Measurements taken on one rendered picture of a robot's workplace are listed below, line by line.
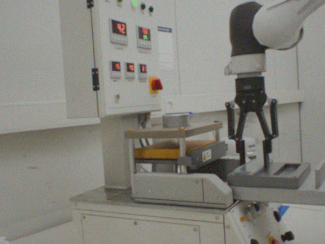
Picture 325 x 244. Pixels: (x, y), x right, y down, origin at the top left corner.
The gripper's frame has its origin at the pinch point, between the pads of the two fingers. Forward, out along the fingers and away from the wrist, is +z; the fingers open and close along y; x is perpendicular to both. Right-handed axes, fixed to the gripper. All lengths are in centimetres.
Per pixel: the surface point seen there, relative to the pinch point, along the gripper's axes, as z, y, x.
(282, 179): 4.1, 8.9, -10.2
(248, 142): 9, -30, 99
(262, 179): 4.1, 4.4, -10.2
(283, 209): 28, -4, 49
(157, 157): -0.9, -23.0, -10.6
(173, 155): -1.5, -18.0, -10.6
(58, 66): -32, -77, 13
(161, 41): -45, -64, 74
